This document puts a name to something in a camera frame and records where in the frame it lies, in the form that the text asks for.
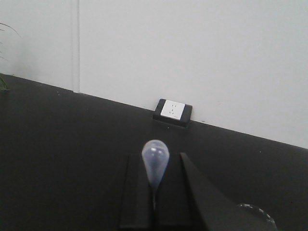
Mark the white wall power socket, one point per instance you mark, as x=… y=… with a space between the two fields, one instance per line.
x=172 y=109

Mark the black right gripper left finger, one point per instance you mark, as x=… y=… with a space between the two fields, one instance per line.
x=137 y=205

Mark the green plant leaves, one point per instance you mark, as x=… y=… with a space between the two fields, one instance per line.
x=3 y=84

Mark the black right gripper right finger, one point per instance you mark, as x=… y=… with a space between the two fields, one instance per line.
x=214 y=210

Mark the clear glass beaker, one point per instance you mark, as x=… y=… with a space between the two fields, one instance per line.
x=259 y=213

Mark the black socket housing box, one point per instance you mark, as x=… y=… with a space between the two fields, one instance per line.
x=183 y=122

